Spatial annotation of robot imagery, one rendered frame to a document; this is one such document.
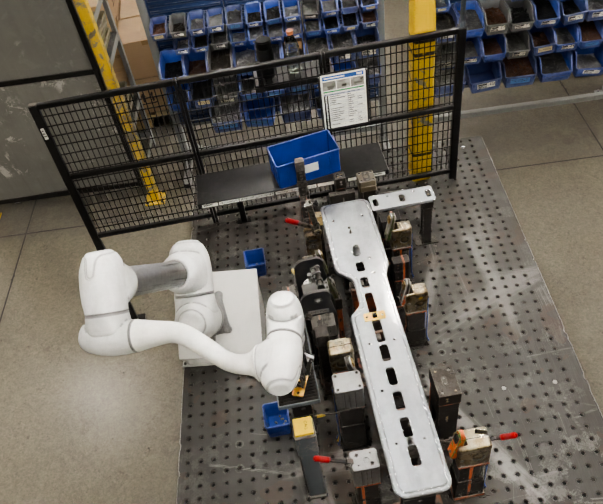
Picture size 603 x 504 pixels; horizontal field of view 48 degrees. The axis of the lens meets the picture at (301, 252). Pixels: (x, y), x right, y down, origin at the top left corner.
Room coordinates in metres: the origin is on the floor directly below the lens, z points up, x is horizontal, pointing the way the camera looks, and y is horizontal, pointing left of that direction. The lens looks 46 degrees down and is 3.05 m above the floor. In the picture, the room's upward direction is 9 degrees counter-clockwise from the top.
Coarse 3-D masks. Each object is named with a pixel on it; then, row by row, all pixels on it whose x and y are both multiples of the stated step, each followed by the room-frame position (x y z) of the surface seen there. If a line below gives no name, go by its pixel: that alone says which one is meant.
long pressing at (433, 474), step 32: (352, 224) 2.08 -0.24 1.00; (352, 256) 1.89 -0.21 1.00; (384, 256) 1.86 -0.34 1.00; (384, 288) 1.69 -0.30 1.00; (352, 320) 1.56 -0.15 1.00; (384, 320) 1.54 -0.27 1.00; (384, 384) 1.26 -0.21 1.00; (416, 384) 1.24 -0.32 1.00; (384, 416) 1.14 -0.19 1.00; (416, 416) 1.12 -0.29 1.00; (384, 448) 1.02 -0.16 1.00; (416, 480) 0.90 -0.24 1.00; (448, 480) 0.89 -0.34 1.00
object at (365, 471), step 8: (352, 456) 0.99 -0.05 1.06; (360, 456) 0.98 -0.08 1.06; (368, 456) 0.98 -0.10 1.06; (376, 456) 0.97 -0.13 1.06; (360, 464) 0.95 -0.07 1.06; (368, 464) 0.95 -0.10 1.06; (376, 464) 0.95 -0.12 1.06; (352, 472) 0.96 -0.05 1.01; (360, 472) 0.94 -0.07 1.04; (368, 472) 0.94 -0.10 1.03; (376, 472) 0.94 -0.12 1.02; (360, 480) 0.94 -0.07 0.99; (368, 480) 0.94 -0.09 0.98; (376, 480) 0.94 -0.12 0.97; (360, 488) 0.94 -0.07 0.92; (368, 488) 0.94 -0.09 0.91; (376, 488) 0.94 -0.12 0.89; (360, 496) 0.94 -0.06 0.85; (368, 496) 0.94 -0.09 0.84; (376, 496) 0.94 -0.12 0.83
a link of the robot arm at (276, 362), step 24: (144, 336) 1.25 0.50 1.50; (168, 336) 1.24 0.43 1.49; (192, 336) 1.21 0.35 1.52; (288, 336) 1.11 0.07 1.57; (216, 360) 1.11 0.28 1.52; (240, 360) 1.08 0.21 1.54; (264, 360) 1.04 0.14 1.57; (288, 360) 1.03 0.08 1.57; (264, 384) 0.99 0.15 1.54; (288, 384) 0.98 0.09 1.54
